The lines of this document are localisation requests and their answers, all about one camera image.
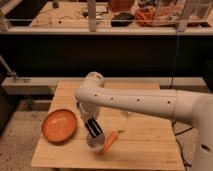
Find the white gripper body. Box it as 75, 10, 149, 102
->
79, 102, 100, 123

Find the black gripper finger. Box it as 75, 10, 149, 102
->
90, 118, 102, 136
85, 123, 97, 138

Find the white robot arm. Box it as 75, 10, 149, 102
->
75, 72, 213, 171

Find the white ceramic cup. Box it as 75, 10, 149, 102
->
86, 133, 105, 154

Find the orange carrot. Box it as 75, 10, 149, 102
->
102, 130, 123, 154

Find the orange bowl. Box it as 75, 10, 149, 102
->
42, 109, 77, 143

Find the wooden table board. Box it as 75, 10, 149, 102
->
31, 80, 185, 171

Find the metal clamp stand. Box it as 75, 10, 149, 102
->
0, 54, 31, 84

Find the black object on shelf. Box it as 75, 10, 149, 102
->
111, 12, 134, 27

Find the orange box on shelf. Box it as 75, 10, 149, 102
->
135, 8, 174, 27

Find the grey bench rail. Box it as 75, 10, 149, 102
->
1, 77, 208, 95

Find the blue cable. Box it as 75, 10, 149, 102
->
171, 32, 180, 89

